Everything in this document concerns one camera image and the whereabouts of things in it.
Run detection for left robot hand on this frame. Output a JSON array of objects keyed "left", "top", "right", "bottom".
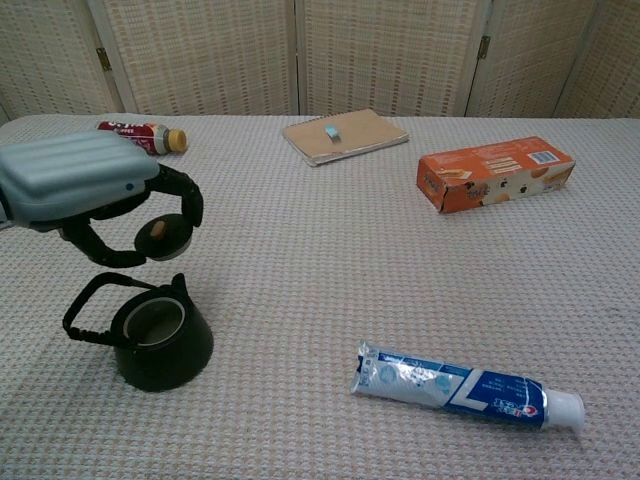
[{"left": 0, "top": 130, "right": 205, "bottom": 269}]

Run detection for black kettle lid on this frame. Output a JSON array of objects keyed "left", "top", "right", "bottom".
[{"left": 134, "top": 213, "right": 194, "bottom": 263}]

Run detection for black kettle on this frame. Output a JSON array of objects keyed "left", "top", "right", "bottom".
[{"left": 62, "top": 272, "right": 215, "bottom": 393}]

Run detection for red coffee bottle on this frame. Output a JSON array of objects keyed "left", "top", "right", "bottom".
[{"left": 96, "top": 120, "right": 189, "bottom": 157}]

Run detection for brown spiral notebook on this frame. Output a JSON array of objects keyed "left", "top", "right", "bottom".
[{"left": 281, "top": 108, "right": 410, "bottom": 168}]

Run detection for bamboo folding screen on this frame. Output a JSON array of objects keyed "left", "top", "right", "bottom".
[{"left": 0, "top": 0, "right": 640, "bottom": 126}]

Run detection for beige woven tablecloth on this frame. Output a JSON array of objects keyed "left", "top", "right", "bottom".
[{"left": 0, "top": 113, "right": 640, "bottom": 480}]

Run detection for orange biscuit box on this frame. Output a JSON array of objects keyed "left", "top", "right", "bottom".
[{"left": 417, "top": 135, "right": 577, "bottom": 215}]

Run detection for blue white toothpaste tube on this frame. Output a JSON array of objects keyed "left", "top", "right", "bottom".
[{"left": 349, "top": 339, "right": 586, "bottom": 434}]

